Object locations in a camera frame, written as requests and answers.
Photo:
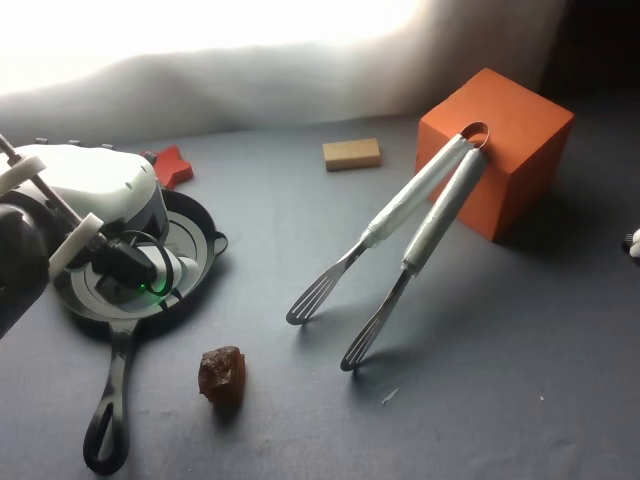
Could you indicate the brown meat chunk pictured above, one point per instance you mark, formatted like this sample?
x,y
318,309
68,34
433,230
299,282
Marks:
x,y
223,372

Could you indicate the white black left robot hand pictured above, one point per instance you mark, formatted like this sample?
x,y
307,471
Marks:
x,y
100,175

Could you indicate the tan wooden block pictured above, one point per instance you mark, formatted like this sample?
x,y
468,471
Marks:
x,y
351,153

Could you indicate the black cast iron skillet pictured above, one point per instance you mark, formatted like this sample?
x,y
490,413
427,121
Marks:
x,y
117,370

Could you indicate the grey table cloth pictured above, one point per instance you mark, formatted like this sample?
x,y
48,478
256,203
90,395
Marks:
x,y
450,350

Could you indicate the orange cube block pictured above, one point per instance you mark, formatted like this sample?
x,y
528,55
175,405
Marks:
x,y
510,150

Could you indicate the red star block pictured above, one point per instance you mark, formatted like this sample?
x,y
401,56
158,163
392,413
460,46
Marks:
x,y
174,164

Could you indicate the white backdrop cloth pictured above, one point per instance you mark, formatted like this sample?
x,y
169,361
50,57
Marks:
x,y
250,75

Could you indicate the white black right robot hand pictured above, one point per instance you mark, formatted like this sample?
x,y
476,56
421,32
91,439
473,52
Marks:
x,y
634,245

